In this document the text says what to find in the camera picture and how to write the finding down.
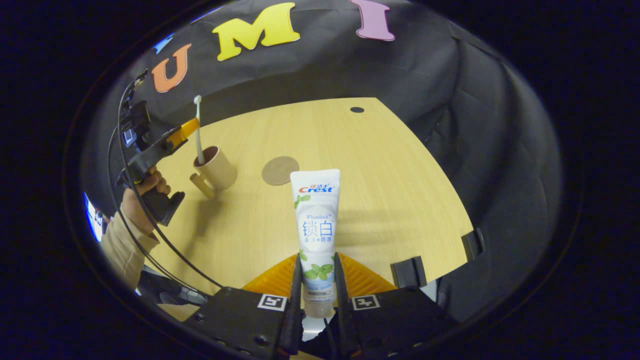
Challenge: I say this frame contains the bright monitor screen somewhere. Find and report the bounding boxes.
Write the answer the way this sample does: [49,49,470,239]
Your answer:
[82,192,106,243]

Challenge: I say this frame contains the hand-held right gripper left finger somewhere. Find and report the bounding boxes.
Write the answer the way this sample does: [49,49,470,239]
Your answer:
[184,251,306,358]

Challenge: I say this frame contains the black cable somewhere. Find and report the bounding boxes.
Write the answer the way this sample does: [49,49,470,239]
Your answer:
[106,127,211,298]
[116,75,225,290]

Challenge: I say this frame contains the round brown coaster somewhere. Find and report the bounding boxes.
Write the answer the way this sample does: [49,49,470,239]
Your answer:
[261,156,300,186]

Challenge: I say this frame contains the black desk edge clamp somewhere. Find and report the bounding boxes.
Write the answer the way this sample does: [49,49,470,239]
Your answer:
[390,256,427,289]
[460,228,486,262]

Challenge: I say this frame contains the beige cup with handle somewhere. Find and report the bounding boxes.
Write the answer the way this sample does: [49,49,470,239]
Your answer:
[189,146,238,199]

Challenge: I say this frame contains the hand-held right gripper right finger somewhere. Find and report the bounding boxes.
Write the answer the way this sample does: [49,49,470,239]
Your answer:
[333,251,459,360]

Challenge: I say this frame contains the white toothbrush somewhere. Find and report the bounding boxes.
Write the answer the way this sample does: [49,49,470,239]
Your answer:
[193,95,206,166]

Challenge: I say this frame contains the wooden desktop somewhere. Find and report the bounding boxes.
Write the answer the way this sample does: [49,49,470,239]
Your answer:
[145,97,475,323]

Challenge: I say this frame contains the white toothpaste tube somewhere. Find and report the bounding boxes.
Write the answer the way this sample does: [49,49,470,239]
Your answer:
[290,169,341,319]

